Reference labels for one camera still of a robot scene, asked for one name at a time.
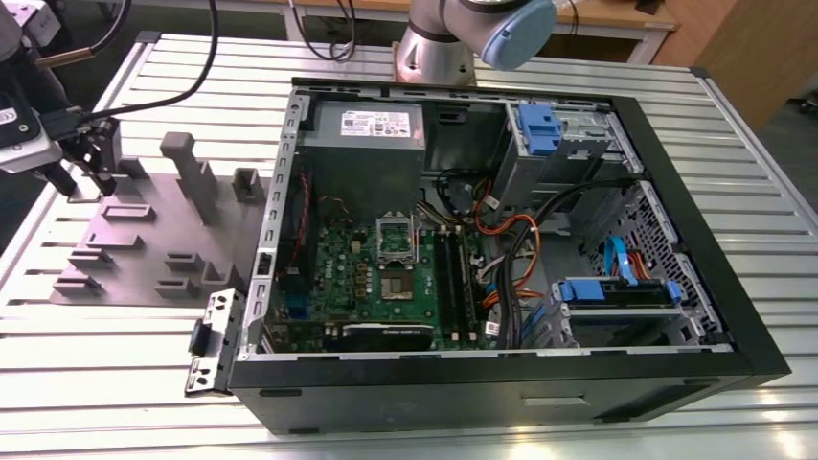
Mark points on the grey power supply box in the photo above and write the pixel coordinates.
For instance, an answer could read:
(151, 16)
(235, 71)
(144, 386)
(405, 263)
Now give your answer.
(365, 167)

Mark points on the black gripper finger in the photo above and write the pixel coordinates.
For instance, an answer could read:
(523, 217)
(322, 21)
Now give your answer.
(64, 182)
(106, 163)

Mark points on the thin metal locking lever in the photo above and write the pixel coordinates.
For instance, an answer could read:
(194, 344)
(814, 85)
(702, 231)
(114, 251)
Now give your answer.
(419, 244)

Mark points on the black chair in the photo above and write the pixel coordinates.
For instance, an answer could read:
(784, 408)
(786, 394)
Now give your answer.
(54, 86)

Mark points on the grey metal slot bracket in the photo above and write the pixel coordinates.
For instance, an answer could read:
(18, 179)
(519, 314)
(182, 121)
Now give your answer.
(220, 335)

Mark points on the silver metal drive cage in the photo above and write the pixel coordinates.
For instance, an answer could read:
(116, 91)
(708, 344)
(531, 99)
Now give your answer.
(530, 177)

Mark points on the black open PC case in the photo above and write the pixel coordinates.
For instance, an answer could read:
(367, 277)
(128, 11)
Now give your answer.
(447, 397)

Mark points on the green motherboard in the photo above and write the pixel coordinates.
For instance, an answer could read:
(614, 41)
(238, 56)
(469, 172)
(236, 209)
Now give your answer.
(345, 297)

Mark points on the brown wooden cabinet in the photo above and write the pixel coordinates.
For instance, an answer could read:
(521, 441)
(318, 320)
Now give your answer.
(754, 48)

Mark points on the black graphics card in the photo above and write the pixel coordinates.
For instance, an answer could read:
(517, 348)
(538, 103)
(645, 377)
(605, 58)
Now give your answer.
(383, 335)

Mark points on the blue video port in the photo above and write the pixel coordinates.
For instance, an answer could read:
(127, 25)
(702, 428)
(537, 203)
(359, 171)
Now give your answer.
(199, 338)

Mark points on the grey perforated disk bay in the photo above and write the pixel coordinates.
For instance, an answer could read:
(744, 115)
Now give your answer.
(651, 225)

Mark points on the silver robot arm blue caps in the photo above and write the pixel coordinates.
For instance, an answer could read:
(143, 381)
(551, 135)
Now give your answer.
(441, 62)

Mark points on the blue plastic drive latch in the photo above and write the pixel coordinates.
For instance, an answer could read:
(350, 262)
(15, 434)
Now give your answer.
(539, 129)

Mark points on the empty grey RAM slot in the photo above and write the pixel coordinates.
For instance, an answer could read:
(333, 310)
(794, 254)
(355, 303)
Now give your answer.
(442, 287)
(455, 287)

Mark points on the CPU socket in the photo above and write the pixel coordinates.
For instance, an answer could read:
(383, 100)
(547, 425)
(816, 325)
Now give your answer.
(398, 286)

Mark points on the hard disk in blue carrier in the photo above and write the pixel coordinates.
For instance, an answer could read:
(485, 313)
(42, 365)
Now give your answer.
(585, 291)

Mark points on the grey parts rack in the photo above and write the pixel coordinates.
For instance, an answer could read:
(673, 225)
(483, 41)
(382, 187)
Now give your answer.
(179, 230)

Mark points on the white wrist camera black face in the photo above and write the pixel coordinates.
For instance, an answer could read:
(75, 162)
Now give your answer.
(26, 153)

